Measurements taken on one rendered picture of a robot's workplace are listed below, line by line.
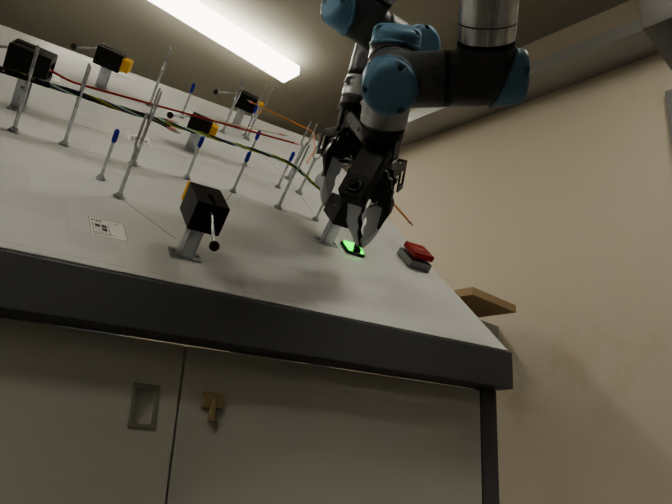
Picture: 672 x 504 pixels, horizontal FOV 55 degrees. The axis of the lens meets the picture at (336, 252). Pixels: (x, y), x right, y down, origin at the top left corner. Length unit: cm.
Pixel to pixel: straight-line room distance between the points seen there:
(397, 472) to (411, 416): 9
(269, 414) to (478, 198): 242
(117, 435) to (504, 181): 258
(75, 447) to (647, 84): 269
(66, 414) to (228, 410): 21
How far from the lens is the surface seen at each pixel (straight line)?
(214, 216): 87
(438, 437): 111
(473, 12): 86
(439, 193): 336
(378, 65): 86
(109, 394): 84
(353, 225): 108
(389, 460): 104
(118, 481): 85
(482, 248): 311
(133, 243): 91
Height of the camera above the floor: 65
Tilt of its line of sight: 19 degrees up
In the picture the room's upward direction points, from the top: 3 degrees clockwise
